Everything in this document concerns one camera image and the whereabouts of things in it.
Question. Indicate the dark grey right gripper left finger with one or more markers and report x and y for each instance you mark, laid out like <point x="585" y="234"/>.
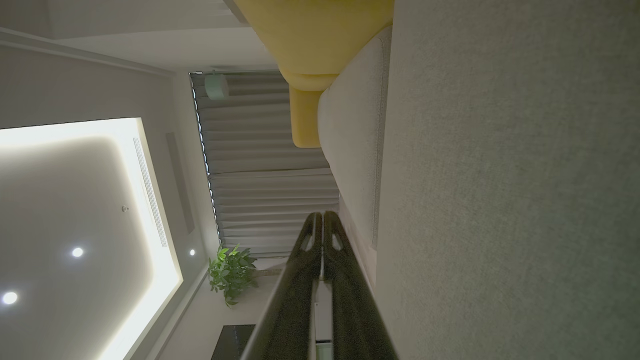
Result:
<point x="292" y="310"/>

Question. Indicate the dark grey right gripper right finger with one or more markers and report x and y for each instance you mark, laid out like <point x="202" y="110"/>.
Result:
<point x="352" y="315"/>

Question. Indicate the black television screen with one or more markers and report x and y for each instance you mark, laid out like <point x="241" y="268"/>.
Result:
<point x="234" y="342"/>

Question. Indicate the green potted plant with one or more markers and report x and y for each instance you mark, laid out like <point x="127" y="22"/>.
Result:
<point x="230" y="272"/>

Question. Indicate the grey pleated curtain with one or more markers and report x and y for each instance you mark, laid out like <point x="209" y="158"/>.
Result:
<point x="260" y="160"/>

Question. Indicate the light grey sofa cushion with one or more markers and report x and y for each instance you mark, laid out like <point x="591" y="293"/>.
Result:
<point x="352" y="140"/>

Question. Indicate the long ceiling air vent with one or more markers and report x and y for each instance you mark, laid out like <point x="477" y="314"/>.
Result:
<point x="150" y="192"/>

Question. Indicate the grey fabric sofa seat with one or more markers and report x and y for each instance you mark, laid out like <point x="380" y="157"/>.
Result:
<point x="510" y="190"/>

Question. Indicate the yellow upholstered seat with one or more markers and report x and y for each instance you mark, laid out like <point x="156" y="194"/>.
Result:
<point x="315" y="35"/>

